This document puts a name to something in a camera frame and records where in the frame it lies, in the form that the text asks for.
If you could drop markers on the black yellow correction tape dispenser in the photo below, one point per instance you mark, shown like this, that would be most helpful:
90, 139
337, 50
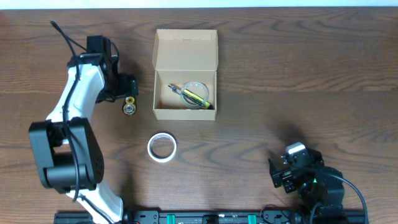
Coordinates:
129, 106

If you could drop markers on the open cardboard box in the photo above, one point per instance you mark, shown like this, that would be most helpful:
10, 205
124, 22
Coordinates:
181, 56

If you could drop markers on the clear tape roll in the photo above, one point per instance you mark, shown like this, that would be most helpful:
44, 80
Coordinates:
197, 84

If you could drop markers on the black pen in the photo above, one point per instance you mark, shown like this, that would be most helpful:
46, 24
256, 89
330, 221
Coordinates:
174, 89

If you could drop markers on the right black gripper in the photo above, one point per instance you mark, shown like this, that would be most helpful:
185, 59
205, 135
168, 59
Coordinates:
285, 176

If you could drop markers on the white tape roll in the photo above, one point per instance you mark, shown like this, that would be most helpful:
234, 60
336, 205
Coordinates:
159, 136

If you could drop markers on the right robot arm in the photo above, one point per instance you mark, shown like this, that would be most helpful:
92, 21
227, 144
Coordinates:
315, 183

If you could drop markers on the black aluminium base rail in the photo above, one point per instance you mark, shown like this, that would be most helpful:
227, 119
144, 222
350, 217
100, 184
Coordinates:
266, 216

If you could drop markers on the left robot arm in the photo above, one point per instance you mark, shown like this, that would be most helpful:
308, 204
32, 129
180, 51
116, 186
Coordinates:
67, 155

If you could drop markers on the yellow highlighter marker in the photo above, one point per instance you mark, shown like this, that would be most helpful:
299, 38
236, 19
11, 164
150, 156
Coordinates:
209, 106

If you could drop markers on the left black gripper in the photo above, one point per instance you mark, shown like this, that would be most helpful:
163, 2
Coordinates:
128, 84

